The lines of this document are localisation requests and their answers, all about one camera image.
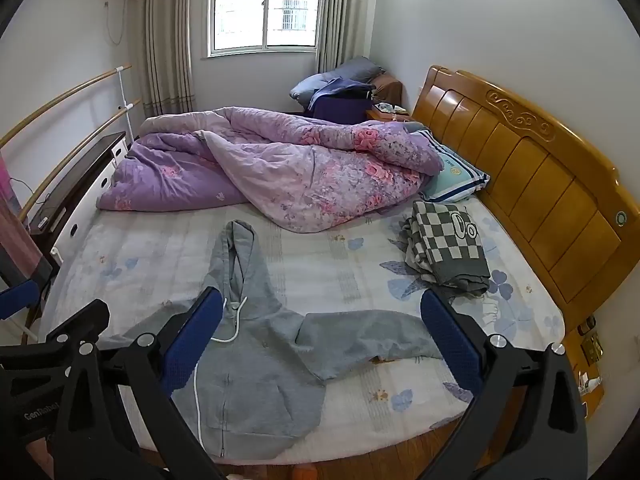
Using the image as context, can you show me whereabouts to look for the wooden wall bar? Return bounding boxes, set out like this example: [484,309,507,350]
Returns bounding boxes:
[0,64,133,151]
[19,100,142,222]

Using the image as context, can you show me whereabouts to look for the checkered grey white blanket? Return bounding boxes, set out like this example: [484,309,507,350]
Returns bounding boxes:
[400,200,491,298]

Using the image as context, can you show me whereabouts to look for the white floral bed sheet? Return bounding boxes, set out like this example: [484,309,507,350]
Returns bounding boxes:
[37,195,566,466]

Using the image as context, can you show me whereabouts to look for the maroon covered table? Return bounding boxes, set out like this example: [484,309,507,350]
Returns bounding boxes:
[0,195,55,291]

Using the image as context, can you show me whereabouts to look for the purple floral quilt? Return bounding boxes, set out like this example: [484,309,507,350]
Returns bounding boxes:
[96,106,445,233]

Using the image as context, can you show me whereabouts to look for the dark purple cloth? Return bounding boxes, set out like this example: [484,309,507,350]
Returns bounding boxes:
[306,77,376,123]

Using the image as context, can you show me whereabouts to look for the wooden nightstand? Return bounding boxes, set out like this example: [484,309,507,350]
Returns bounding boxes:
[365,102,413,123]

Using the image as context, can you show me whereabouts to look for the wooden headboard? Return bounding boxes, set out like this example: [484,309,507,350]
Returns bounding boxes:
[411,65,635,333]

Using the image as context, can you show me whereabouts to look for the bright pink cloth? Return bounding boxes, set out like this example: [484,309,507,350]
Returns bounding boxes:
[0,155,16,211]

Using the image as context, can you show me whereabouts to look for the striped blue white pillow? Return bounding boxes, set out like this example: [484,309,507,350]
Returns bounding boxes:
[417,127,491,204]

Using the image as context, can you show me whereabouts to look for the grey striped curtain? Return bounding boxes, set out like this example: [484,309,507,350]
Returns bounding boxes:
[316,0,373,76]
[144,0,196,118]

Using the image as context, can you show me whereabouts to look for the brass wall socket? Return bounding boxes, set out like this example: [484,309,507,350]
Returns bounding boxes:
[577,317,608,363]

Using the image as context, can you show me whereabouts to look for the white bar post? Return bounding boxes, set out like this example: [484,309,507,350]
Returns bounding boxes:
[116,66,136,146]

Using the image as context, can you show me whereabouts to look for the grey blue pillows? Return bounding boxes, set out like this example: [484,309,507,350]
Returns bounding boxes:
[290,56,386,101]

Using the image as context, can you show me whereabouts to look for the brown chair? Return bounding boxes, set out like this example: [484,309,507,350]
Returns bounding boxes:
[372,72,403,108]

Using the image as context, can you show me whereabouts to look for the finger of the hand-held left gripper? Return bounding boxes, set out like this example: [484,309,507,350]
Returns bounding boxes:
[0,299,111,366]
[0,280,40,322]

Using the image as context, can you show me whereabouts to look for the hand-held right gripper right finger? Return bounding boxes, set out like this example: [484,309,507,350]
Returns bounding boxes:
[420,290,588,480]

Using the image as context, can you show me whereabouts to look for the white charger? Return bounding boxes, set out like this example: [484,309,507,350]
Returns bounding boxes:
[577,370,603,396]

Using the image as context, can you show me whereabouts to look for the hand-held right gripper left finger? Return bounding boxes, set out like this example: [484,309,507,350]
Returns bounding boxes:
[52,287,226,480]

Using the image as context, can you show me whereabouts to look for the dark wooden dresser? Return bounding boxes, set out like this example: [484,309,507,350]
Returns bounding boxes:
[27,131,130,266]

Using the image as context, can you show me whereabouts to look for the grey zip hoodie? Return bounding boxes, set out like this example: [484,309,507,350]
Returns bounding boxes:
[97,220,443,461]

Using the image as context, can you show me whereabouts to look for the white air conditioner cable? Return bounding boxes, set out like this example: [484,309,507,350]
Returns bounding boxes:
[104,0,138,46]

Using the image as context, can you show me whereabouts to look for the window with white frame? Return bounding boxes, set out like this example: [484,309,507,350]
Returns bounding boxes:
[206,0,322,58]

